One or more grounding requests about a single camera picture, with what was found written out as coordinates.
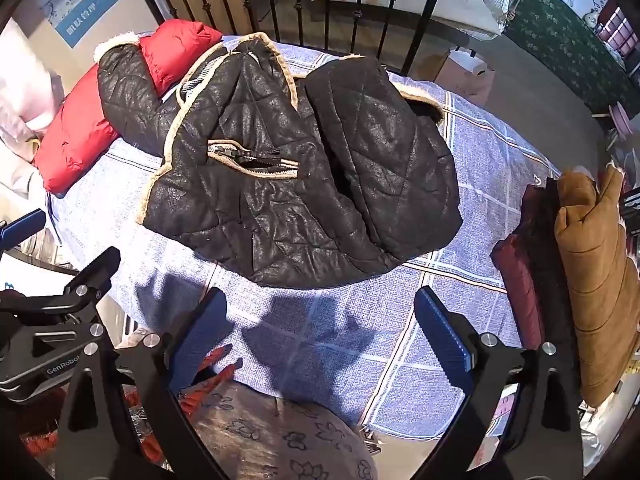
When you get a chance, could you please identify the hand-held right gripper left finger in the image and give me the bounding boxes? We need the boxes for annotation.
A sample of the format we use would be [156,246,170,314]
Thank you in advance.
[52,287,236,480]

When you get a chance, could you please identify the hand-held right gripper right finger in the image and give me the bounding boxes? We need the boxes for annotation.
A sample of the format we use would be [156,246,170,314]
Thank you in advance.
[412,286,588,480]

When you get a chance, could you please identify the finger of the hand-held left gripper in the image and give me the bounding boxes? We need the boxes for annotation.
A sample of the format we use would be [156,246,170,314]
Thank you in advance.
[0,208,47,245]
[61,246,122,321]

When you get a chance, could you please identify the black quilted fur-trimmed jacket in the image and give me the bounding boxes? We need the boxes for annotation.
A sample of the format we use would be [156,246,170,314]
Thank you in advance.
[97,32,463,290]

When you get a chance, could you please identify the red floral cloth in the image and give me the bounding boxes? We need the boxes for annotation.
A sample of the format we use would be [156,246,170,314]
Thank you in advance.
[20,355,243,463]

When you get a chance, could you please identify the blue plaid bed sheet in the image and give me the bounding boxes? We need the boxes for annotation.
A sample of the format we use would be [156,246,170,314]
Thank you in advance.
[47,35,561,441]

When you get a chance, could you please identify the maroon puffer jacket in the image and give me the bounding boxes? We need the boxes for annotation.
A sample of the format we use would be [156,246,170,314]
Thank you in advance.
[490,185,551,337]

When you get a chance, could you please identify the red puffer jacket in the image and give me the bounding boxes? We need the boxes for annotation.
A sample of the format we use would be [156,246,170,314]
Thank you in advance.
[32,19,223,198]

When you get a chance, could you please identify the grey floral cloth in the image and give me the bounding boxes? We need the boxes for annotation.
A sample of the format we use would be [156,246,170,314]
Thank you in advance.
[189,382,379,480]

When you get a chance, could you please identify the dark fleece garment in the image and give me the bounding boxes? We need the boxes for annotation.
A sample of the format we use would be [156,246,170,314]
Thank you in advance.
[527,177,583,386]

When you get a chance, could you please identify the pale pink pillow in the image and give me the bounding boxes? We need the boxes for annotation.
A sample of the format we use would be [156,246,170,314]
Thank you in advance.
[0,20,66,201]

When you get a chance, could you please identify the brown suede jacket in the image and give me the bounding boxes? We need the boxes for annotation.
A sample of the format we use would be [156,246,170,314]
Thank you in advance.
[554,164,640,408]

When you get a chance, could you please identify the cardboard box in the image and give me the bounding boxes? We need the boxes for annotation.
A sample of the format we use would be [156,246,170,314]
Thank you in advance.
[417,46,497,107]

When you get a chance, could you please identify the pink stool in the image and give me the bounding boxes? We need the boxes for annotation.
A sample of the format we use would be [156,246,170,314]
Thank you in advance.
[606,101,640,152]

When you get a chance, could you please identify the green floral cloth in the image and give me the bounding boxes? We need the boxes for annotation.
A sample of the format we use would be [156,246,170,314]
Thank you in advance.
[502,0,630,117]

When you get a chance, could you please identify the white cushioned sofa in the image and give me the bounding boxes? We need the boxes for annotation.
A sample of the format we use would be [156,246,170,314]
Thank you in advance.
[307,0,510,42]

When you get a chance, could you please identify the maroon slatted chair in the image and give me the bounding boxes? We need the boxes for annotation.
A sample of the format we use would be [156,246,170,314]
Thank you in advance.
[596,6,634,56]

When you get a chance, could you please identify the blue and white wall poster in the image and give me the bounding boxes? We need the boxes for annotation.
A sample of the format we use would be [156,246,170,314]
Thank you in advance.
[30,0,138,50]

